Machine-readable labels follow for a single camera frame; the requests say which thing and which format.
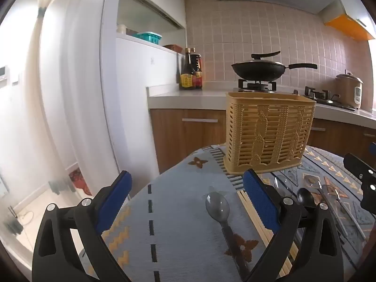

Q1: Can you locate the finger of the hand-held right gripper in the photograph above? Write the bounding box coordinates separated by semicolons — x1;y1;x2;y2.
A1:
343;152;376;210

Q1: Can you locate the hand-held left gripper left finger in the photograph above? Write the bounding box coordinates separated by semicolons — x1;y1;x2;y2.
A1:
32;170;133;282

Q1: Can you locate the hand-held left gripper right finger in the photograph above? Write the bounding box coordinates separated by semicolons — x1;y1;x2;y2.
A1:
242;169;344;282

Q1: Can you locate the grey translucent spoon black handle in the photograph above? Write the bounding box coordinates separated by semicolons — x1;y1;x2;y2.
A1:
205;192;251;281

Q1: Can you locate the yellow woven plastic utensil holder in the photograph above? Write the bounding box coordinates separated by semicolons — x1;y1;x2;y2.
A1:
224;92;317;174

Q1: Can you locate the clear plastic spoon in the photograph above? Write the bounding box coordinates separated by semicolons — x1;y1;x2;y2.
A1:
274;175;294;197

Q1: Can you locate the red patterned cloth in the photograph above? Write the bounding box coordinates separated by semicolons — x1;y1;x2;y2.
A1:
69;167;93;196

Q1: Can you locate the grey patterned tablecloth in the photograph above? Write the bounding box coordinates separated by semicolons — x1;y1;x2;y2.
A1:
79;144;376;282

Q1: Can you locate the wooden kitchen base cabinet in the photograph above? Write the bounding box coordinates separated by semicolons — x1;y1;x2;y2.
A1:
150;109;376;174

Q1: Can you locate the beige rice cooker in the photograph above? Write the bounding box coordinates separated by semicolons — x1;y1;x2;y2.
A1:
336;70;364;109

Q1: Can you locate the black gas stove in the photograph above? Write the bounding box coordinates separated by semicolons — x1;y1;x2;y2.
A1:
233;79;357;111

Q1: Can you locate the white kitchen countertop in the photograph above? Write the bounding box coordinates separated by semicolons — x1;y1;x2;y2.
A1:
146;84;376;130

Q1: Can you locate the black wok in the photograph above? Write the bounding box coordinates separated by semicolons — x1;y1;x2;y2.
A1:
231;62;318;82

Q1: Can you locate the short dark sauce bottle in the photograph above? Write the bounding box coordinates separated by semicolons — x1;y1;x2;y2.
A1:
191;53;204;89

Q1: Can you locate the tall soy sauce bottle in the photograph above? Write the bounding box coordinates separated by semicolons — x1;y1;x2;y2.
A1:
180;48;197;90

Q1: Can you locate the brown woven basket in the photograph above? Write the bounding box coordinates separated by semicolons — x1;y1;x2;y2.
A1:
162;44;184;54

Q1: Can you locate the teal plastic basket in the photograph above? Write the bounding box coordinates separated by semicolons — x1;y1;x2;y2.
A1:
131;32;163;46

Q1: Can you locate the white sheer curtain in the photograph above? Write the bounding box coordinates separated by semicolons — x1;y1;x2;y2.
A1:
18;0;59;74

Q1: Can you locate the glass wok lid black handle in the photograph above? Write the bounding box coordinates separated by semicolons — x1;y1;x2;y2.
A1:
235;51;285;65

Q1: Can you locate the orange wall cabinet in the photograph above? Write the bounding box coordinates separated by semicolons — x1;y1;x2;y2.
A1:
323;0;376;42

